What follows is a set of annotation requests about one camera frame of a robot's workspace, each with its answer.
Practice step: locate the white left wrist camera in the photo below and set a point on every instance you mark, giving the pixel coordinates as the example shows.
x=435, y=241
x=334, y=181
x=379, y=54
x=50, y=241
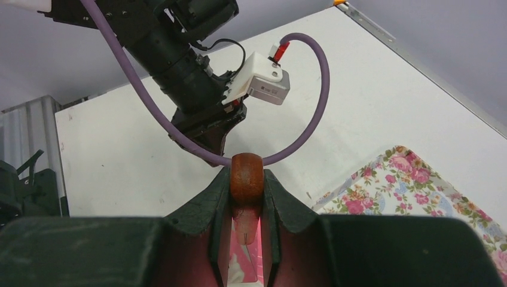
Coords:
x=259, y=78

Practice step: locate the floral rectangular tray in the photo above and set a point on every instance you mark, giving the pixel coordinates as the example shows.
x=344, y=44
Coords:
x=399, y=182

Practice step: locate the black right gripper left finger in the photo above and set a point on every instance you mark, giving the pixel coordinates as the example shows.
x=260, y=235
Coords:
x=189, y=247

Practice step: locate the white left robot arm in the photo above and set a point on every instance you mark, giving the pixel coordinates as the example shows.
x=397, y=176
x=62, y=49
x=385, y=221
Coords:
x=165, y=37

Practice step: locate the white dough lump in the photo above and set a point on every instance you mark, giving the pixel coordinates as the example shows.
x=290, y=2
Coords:
x=244, y=271

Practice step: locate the pink silicone baking mat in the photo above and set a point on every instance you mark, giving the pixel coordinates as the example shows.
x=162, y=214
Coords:
x=254, y=249

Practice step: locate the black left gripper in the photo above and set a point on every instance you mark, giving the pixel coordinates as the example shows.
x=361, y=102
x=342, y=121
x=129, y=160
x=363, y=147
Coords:
x=200, y=115

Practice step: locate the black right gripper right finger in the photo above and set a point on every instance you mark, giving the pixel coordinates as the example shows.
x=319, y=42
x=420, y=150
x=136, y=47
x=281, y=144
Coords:
x=303, y=248

